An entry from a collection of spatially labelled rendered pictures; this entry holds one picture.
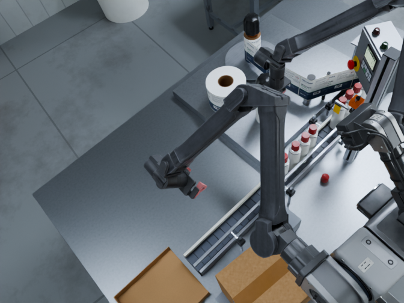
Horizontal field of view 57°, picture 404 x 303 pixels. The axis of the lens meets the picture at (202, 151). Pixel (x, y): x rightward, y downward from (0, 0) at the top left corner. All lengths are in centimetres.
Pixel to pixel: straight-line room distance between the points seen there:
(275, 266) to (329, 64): 121
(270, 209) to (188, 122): 109
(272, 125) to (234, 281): 60
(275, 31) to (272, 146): 144
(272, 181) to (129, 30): 317
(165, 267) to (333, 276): 89
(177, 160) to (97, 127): 211
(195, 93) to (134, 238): 83
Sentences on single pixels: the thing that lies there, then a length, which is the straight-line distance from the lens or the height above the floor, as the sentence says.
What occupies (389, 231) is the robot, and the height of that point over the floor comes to 153.
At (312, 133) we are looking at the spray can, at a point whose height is 106.
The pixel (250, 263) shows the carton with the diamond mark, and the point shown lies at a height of 112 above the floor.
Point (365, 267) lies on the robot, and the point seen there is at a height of 153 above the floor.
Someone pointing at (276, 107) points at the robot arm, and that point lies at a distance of 93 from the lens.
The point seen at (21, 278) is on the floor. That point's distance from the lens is 293.
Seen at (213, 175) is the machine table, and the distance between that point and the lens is 179.
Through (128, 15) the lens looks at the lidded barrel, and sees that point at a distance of 400.
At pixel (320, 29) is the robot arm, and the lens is 131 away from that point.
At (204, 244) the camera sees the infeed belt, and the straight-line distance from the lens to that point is 161.
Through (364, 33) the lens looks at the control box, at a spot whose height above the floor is 146.
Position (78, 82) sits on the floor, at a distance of 365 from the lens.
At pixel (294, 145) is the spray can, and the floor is 108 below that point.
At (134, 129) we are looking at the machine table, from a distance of 203.
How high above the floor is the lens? 241
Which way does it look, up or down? 58 degrees down
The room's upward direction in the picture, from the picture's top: 15 degrees counter-clockwise
